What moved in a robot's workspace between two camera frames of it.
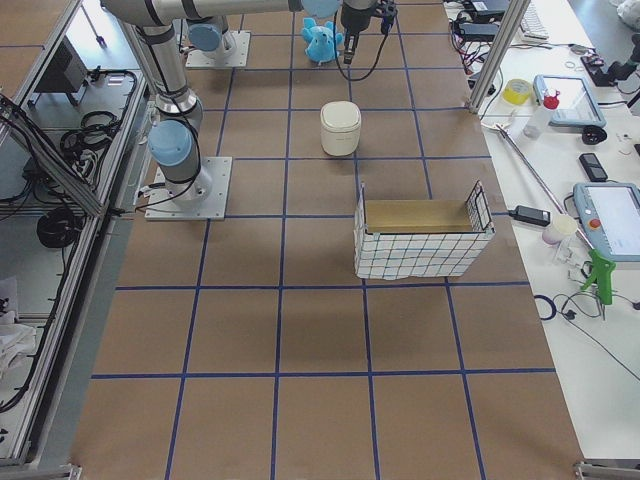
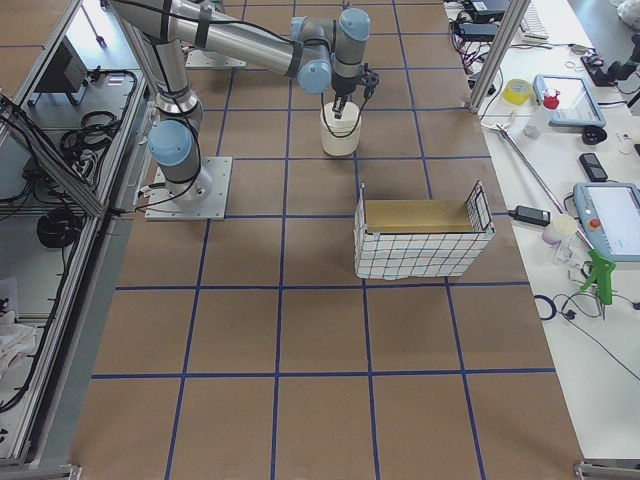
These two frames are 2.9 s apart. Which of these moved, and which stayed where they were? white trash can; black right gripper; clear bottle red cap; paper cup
Moved: black right gripper
Stayed: clear bottle red cap; white trash can; paper cup
